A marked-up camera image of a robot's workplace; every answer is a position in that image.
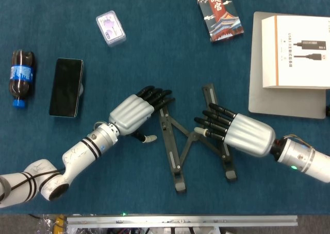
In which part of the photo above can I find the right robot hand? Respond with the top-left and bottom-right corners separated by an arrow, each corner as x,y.
193,103 -> 276,158

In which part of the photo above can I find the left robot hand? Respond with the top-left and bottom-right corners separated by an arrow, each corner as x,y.
108,85 -> 176,144

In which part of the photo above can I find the black folding laptop stand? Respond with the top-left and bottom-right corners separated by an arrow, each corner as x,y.
157,83 -> 238,193

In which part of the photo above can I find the black smartphone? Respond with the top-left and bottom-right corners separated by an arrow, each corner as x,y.
48,58 -> 85,119

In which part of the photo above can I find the teal felt table cloth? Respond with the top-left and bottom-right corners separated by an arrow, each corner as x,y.
0,0 -> 330,215

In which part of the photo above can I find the clear plastic card case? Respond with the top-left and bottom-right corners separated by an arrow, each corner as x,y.
95,10 -> 127,48

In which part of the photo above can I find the cola bottle with blue label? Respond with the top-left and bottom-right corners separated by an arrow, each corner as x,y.
9,49 -> 36,109

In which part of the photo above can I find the black red playing card box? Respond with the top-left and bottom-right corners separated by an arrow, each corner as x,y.
196,0 -> 245,43

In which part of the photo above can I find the yellow plastic part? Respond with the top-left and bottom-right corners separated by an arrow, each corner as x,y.
55,215 -> 65,232

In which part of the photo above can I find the white USB cable box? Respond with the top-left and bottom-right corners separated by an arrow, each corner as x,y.
261,15 -> 330,90

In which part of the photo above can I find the black arm cable with plug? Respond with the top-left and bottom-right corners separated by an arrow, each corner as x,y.
0,168 -> 67,203

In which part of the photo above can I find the aluminium profile rail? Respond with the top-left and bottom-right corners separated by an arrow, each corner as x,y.
66,215 -> 299,228

